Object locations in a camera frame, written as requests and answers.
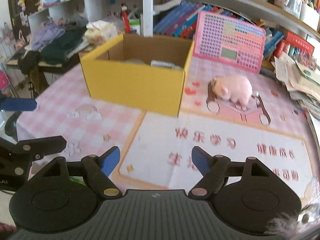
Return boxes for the pink plush pig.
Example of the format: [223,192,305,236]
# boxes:
[211,75,253,106]

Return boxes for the clear tape roll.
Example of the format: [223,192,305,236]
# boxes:
[150,60,183,70]

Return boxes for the pink printed table mat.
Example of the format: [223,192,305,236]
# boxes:
[17,58,318,201]

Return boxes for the pile of clothes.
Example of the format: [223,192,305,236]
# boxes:
[17,15,88,75]

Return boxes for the yellow cardboard box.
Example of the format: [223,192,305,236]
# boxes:
[80,34,194,117]

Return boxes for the floral tissue pack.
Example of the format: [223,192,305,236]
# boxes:
[85,20,118,46]

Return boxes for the pile of papers and books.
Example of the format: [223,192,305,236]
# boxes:
[273,53,319,120]

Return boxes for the pink toy keyboard tablet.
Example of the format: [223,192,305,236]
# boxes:
[193,11,266,74]

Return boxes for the red pen in holder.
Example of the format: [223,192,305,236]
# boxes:
[121,3,131,34]

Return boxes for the red book box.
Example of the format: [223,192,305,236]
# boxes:
[273,31,315,57]

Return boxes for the row of blue books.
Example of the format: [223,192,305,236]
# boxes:
[152,0,208,39]

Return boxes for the white shelf post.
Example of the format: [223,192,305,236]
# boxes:
[143,0,153,37]

